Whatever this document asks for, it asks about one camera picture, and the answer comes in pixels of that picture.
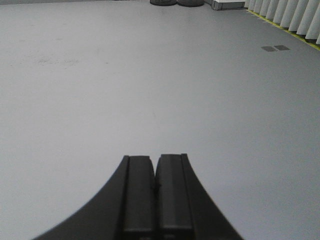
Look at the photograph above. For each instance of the white vertical blinds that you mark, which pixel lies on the white vertical blinds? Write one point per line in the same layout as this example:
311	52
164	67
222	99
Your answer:
300	18

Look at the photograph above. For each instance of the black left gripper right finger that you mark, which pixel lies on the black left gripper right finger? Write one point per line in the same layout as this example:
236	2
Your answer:
184	209

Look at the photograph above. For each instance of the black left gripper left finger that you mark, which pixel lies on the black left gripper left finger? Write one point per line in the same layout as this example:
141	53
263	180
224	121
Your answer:
123	209

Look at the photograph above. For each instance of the grey floor outlet plates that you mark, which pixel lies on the grey floor outlet plates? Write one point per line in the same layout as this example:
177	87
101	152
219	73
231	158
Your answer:
275	48

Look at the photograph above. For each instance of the white cabinet base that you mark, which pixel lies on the white cabinet base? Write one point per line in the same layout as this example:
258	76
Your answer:
223	5

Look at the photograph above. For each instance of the dark chair base right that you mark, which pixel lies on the dark chair base right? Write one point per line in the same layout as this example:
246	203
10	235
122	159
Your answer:
190	3

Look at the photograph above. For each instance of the dark chair base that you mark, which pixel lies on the dark chair base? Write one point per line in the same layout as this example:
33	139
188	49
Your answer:
190	3
163	3

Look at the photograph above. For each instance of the dark chair base left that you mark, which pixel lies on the dark chair base left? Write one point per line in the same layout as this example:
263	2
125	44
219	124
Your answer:
163	3

